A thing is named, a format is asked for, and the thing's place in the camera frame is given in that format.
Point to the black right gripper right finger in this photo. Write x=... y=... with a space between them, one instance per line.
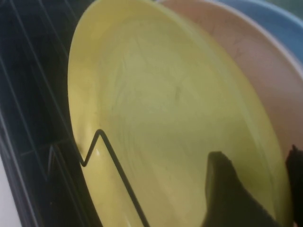
x=297 y=179

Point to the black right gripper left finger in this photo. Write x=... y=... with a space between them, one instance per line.
x=227 y=198

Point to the yellow plate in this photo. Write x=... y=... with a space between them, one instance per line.
x=151 y=94

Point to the pink plate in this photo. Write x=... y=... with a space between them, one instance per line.
x=260 y=71

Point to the blue plate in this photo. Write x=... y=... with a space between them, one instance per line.
x=279 y=21

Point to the black plastic drain tray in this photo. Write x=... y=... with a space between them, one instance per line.
x=28 y=99

